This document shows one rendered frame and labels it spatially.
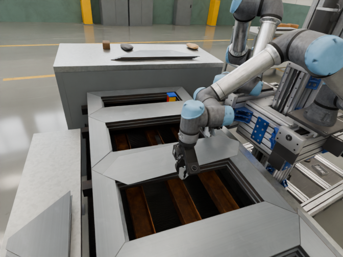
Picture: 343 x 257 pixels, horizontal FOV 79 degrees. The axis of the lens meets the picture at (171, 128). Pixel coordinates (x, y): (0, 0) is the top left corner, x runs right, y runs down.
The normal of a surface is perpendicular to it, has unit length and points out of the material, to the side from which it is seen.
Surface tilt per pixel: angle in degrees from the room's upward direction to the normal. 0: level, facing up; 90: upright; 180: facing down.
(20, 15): 90
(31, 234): 0
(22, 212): 0
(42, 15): 90
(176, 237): 0
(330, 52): 87
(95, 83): 90
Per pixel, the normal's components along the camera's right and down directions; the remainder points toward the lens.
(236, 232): 0.09, -0.82
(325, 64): 0.12, 0.52
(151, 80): 0.33, 0.56
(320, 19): -0.88, 0.20
